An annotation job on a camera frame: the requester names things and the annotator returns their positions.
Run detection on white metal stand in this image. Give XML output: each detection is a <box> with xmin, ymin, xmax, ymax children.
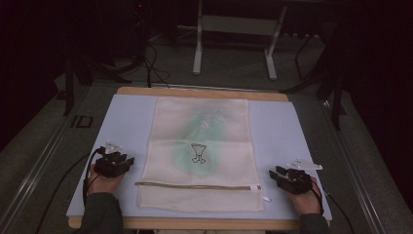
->
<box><xmin>192</xmin><ymin>0</ymin><xmax>288</xmax><ymax>82</ymax></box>

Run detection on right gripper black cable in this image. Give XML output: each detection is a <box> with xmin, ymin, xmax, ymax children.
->
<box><xmin>311</xmin><ymin>178</ymin><xmax>356</xmax><ymax>234</ymax></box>

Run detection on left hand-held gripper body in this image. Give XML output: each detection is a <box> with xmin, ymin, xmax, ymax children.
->
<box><xmin>94</xmin><ymin>140</ymin><xmax>129</xmax><ymax>178</ymax></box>

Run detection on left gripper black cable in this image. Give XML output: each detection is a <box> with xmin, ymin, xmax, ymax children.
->
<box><xmin>33</xmin><ymin>146</ymin><xmax>106</xmax><ymax>234</ymax></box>

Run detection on person's right hand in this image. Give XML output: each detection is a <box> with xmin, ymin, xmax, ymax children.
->
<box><xmin>286</xmin><ymin>176</ymin><xmax>323</xmax><ymax>216</ymax></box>

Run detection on green garment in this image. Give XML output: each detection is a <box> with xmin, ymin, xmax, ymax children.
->
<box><xmin>170</xmin><ymin>106</ymin><xmax>230</xmax><ymax>177</ymax></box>

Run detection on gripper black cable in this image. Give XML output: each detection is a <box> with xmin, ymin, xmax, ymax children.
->
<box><xmin>33</xmin><ymin>146</ymin><xmax>106</xmax><ymax>234</ymax></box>
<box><xmin>311</xmin><ymin>178</ymin><xmax>356</xmax><ymax>234</ymax></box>

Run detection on metal floor rail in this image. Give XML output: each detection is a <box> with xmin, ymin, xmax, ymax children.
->
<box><xmin>0</xmin><ymin>120</ymin><xmax>71</xmax><ymax>228</ymax></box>
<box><xmin>319</xmin><ymin>98</ymin><xmax>388</xmax><ymax>234</ymax></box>

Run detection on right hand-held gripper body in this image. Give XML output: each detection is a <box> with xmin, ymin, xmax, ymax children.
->
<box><xmin>282</xmin><ymin>158</ymin><xmax>323</xmax><ymax>195</ymax></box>

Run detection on black floor cables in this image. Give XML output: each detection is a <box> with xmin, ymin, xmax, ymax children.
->
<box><xmin>141</xmin><ymin>41</ymin><xmax>171</xmax><ymax>90</ymax></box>

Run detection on beige mesh laundry bag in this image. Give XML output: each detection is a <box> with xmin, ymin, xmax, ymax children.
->
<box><xmin>135</xmin><ymin>96</ymin><xmax>266</xmax><ymax>213</ymax></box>

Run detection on light blue mat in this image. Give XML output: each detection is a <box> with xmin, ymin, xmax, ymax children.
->
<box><xmin>65</xmin><ymin>94</ymin><xmax>333</xmax><ymax>222</ymax></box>

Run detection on black stand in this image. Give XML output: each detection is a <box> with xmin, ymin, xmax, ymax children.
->
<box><xmin>280</xmin><ymin>22</ymin><xmax>348</xmax><ymax>132</ymax></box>
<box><xmin>61</xmin><ymin>48</ymin><xmax>133</xmax><ymax>117</ymax></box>

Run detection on person's left hand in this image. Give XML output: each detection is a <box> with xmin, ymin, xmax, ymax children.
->
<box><xmin>87</xmin><ymin>164</ymin><xmax>125</xmax><ymax>197</ymax></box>

